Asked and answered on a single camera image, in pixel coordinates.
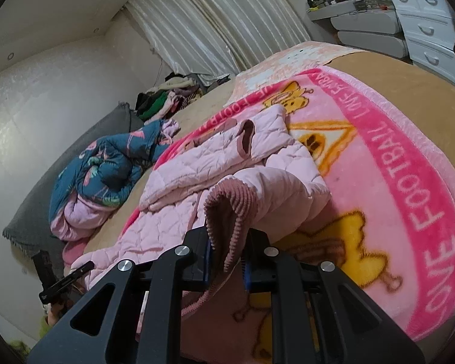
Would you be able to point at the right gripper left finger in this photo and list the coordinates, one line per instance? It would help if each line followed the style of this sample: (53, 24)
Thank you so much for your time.
(133, 314)

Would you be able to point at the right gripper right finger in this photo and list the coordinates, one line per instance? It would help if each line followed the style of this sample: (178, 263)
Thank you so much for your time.
(318, 314)

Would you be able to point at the pink quilted jacket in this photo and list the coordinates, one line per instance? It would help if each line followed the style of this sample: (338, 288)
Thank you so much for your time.
(252, 175)

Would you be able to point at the pile of clothes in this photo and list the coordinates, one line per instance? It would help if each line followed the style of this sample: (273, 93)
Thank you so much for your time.
(176, 93)

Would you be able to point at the left hand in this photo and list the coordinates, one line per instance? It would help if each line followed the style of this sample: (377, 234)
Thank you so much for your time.
(56, 311)

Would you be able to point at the green left sleeve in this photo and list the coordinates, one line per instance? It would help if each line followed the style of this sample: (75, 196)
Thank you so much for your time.
(22, 349)

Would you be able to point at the blue floral duvet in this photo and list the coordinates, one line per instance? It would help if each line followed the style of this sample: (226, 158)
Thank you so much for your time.
(97, 182)

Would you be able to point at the tan bed sheet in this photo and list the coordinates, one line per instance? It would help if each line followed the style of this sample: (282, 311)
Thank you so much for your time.
(409, 79)

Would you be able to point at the peach patterned blanket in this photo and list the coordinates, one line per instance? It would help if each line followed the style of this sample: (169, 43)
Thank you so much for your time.
(284, 64)

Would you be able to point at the white striped curtain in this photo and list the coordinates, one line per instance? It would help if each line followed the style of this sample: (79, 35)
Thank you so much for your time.
(214, 38)

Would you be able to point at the white drawer chest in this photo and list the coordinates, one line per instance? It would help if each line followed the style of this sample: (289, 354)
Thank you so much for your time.
(429, 31)

